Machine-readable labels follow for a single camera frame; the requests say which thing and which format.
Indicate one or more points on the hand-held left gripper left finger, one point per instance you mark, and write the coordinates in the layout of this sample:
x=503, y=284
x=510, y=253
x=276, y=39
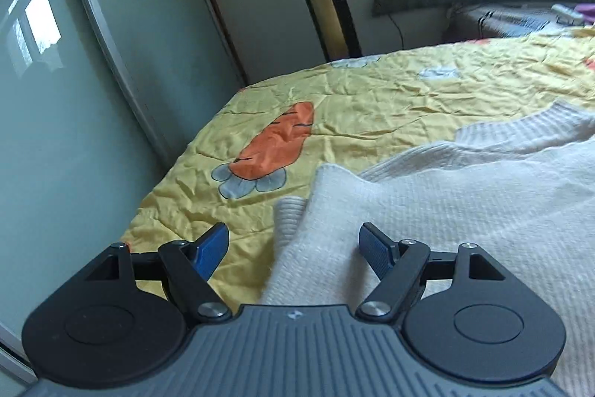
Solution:
x=211, y=253

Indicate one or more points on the white remote control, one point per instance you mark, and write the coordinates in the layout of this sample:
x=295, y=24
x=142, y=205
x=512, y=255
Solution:
x=565, y=13

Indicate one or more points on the pale green wardrobe door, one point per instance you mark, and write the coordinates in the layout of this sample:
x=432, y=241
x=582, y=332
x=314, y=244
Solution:
x=162, y=29
x=46, y=169

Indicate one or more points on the purple cloth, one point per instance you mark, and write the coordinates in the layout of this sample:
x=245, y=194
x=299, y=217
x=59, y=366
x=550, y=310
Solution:
x=586, y=12

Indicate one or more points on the yellow carrot print bedspread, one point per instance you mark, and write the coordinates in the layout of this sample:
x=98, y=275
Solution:
x=372, y=108

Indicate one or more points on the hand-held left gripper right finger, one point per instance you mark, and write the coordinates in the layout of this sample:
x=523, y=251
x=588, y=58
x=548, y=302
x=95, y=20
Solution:
x=379, y=250

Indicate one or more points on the white knit sweater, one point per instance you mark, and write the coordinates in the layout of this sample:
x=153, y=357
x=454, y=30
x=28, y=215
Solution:
x=465, y=201

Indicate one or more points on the patterned grey pillow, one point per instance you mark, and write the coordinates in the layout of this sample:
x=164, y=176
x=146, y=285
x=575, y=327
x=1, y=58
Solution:
x=502, y=22

